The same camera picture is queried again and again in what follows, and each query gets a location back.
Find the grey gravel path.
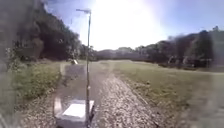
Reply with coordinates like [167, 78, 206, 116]
[19, 61, 168, 128]

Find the wide dry grass field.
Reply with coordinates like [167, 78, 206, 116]
[99, 59, 224, 128]

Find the small robot with tall mast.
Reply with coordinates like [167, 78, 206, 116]
[53, 8, 97, 128]

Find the wood of dark trees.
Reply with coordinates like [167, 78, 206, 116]
[0, 0, 224, 71]

